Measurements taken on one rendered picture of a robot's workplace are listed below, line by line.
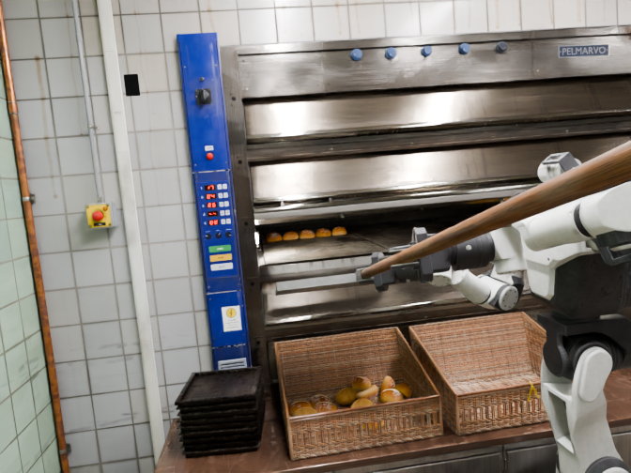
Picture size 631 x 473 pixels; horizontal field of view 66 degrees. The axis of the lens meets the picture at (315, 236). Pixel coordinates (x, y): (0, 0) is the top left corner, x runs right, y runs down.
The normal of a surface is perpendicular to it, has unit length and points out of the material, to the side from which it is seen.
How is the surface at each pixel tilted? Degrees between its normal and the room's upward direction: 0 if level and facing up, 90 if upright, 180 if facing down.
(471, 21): 90
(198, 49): 90
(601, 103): 70
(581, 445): 90
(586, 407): 90
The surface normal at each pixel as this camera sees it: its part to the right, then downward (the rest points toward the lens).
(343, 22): 0.12, 0.09
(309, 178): 0.09, -0.26
